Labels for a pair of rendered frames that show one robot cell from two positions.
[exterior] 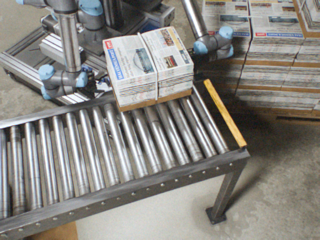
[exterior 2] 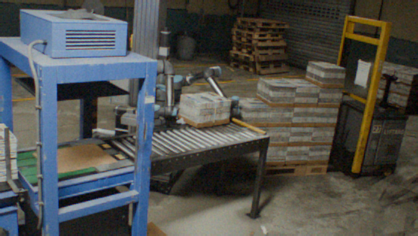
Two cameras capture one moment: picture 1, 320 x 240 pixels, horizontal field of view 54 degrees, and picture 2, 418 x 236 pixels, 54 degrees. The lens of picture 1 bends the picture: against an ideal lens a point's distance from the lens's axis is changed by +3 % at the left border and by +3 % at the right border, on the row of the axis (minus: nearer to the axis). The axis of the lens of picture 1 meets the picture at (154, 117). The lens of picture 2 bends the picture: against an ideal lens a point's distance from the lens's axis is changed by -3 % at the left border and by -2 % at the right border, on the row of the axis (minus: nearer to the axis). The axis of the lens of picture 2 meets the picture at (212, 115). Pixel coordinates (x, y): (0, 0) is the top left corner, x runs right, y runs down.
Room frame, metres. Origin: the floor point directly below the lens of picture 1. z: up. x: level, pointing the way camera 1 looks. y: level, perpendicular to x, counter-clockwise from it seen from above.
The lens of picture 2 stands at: (-2.25, 1.50, 1.99)
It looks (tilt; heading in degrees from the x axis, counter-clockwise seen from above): 17 degrees down; 335
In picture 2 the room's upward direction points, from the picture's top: 6 degrees clockwise
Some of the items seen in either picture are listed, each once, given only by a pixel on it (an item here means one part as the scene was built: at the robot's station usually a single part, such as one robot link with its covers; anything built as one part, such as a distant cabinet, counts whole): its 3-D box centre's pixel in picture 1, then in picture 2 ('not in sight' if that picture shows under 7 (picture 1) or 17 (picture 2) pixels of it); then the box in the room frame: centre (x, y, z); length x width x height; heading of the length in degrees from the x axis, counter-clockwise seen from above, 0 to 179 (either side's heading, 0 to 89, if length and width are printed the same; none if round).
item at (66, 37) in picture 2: not in sight; (72, 31); (0.45, 1.27, 1.65); 0.60 x 0.45 x 0.20; 17
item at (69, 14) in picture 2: not in sight; (78, 13); (0.35, 1.24, 1.78); 0.32 x 0.28 x 0.05; 17
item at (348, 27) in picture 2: not in sight; (337, 86); (1.83, -2.07, 0.97); 0.09 x 0.09 x 1.75; 84
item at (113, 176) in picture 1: (105, 144); (195, 139); (0.77, 0.24, 0.77); 0.47 x 0.05 x 0.05; 17
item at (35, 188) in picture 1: (33, 164); (163, 145); (0.67, 0.55, 0.77); 0.47 x 0.05 x 0.05; 17
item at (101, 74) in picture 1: (101, 73); not in sight; (1.19, 0.28, 0.83); 0.09 x 0.03 x 0.06; 134
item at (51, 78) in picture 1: (52, 77); (157, 111); (1.07, 0.50, 0.92); 0.11 x 0.08 x 0.11; 84
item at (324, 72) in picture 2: not in sight; (316, 118); (1.55, -1.61, 0.65); 0.39 x 0.30 x 1.29; 174
